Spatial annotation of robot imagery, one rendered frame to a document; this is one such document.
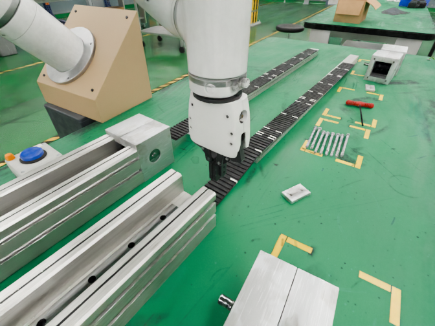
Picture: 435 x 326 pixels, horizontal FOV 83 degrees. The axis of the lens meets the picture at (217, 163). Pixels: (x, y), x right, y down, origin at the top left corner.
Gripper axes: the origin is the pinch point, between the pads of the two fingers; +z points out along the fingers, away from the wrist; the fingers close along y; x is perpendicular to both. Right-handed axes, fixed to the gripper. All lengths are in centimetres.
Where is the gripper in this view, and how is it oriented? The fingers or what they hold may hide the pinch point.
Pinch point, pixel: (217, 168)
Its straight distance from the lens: 46.8
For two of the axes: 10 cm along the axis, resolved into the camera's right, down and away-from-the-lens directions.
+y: -8.0, -3.7, 4.6
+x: -5.9, 5.1, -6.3
